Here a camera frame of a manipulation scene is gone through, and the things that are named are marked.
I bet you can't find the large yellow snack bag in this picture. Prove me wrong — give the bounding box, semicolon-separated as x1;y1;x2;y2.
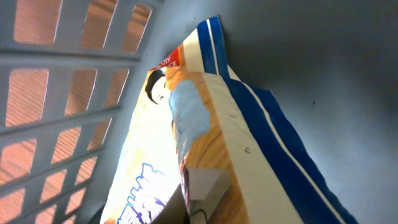
100;16;356;223

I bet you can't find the grey plastic mesh basket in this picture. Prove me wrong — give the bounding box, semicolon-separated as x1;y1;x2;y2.
1;0;397;223

